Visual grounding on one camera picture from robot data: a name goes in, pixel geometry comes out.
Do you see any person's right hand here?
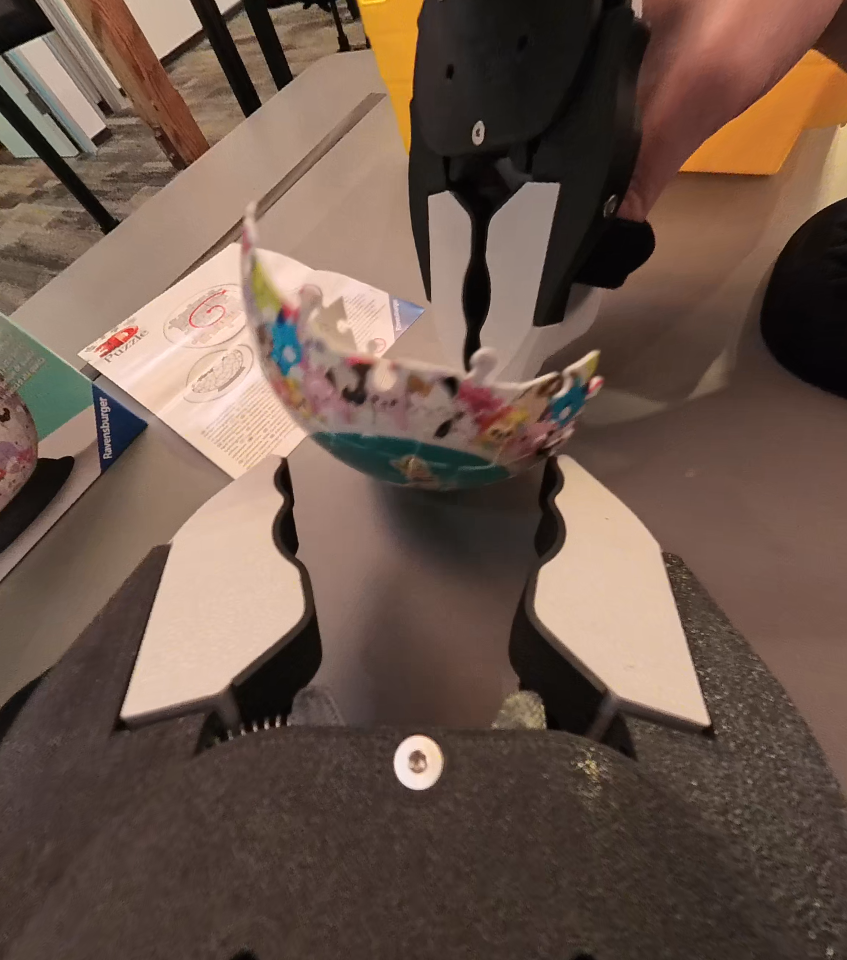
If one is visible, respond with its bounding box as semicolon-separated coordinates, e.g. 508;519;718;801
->
623;0;847;222

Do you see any yellow storage bin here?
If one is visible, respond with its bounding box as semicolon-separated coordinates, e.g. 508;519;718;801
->
356;0;847;177

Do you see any white instruction leaflet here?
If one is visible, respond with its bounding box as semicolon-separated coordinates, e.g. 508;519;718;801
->
79;240;428;481

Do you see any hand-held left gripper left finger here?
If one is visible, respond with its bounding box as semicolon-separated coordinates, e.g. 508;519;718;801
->
121;458;323;729

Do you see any wooden post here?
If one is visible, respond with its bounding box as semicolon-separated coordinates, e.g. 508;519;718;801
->
71;0;212;169

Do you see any black chair armrest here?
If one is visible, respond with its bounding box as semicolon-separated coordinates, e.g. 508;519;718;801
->
760;188;847;417

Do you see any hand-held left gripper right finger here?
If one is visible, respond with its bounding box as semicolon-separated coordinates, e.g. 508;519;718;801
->
511;455;713;736

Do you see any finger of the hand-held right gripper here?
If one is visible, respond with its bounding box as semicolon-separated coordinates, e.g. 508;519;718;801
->
424;185;482;358
478;180;563;372

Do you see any assembled white puzzle section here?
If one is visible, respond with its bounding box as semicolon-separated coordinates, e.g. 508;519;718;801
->
239;203;605;492

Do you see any colourful puzzle box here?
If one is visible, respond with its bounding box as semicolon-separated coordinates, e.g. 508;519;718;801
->
0;270;150;639

